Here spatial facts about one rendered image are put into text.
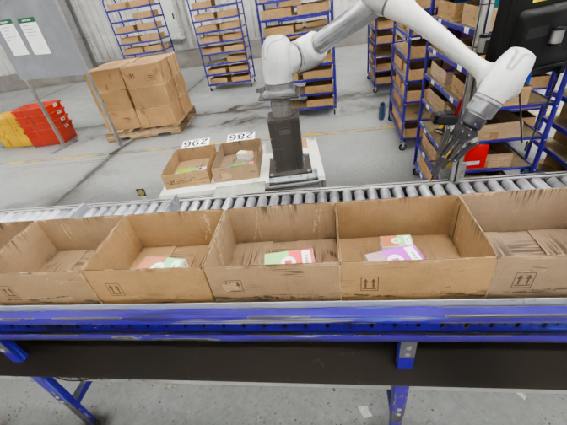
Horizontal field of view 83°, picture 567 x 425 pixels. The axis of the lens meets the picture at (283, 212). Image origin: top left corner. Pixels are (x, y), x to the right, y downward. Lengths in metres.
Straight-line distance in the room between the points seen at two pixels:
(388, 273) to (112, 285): 0.83
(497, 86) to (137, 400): 2.11
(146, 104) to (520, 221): 5.06
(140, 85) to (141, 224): 4.27
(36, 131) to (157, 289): 5.91
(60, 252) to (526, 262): 1.64
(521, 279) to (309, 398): 1.17
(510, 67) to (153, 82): 4.76
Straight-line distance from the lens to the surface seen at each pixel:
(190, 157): 2.38
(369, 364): 1.20
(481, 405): 1.92
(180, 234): 1.30
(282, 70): 1.77
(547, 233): 1.37
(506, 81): 1.24
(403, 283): 0.96
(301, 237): 1.19
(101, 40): 12.50
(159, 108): 5.49
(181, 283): 1.03
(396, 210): 1.15
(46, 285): 1.30
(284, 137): 1.85
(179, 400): 2.00
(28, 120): 6.85
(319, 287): 0.95
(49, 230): 1.60
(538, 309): 1.07
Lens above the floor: 1.67
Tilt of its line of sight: 35 degrees down
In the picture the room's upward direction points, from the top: 10 degrees counter-clockwise
